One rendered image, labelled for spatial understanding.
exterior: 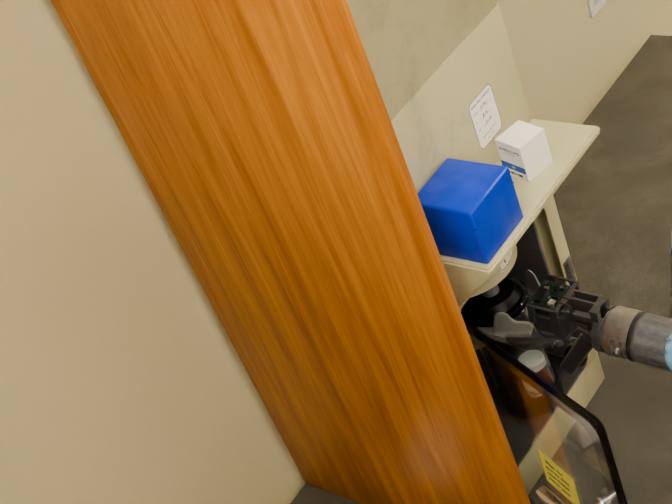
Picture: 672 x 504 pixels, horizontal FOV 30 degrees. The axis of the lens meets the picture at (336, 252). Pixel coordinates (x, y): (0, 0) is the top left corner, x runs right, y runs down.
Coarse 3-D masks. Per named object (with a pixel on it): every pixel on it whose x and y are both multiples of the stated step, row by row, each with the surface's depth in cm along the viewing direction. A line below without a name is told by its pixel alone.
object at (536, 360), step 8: (520, 280) 200; (520, 296) 197; (464, 304) 201; (520, 304) 195; (464, 312) 199; (512, 312) 195; (520, 312) 196; (472, 320) 197; (480, 320) 196; (488, 320) 195; (520, 320) 197; (528, 320) 199; (536, 328) 202; (496, 344) 199; (504, 344) 199; (512, 352) 200; (520, 352) 200; (528, 352) 201; (536, 352) 202; (544, 352) 204; (520, 360) 201; (528, 360) 201; (536, 360) 202; (544, 360) 204; (536, 368) 203; (544, 368) 204; (552, 368) 207; (544, 376) 205; (552, 376) 207; (552, 384) 207
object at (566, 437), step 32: (480, 352) 175; (512, 384) 171; (544, 384) 162; (512, 416) 180; (544, 416) 168; (576, 416) 157; (512, 448) 188; (544, 448) 176; (576, 448) 164; (544, 480) 184; (576, 480) 172; (608, 480) 161
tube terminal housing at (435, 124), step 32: (480, 32) 174; (448, 64) 169; (480, 64) 175; (512, 64) 181; (416, 96) 165; (448, 96) 170; (512, 96) 183; (416, 128) 166; (448, 128) 171; (416, 160) 167; (480, 160) 179; (544, 224) 201; (576, 384) 213
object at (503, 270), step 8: (512, 256) 194; (504, 264) 192; (512, 264) 193; (496, 272) 191; (504, 272) 192; (488, 280) 191; (496, 280) 191; (480, 288) 191; (488, 288) 191; (472, 296) 191
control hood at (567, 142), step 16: (544, 128) 184; (560, 128) 183; (576, 128) 182; (592, 128) 180; (560, 144) 180; (576, 144) 179; (560, 160) 177; (576, 160) 177; (512, 176) 178; (544, 176) 175; (560, 176) 175; (528, 192) 174; (544, 192) 173; (528, 208) 171; (528, 224) 170; (512, 240) 168; (448, 256) 169; (496, 256) 166; (448, 272) 169; (464, 272) 167; (480, 272) 165; (464, 288) 170
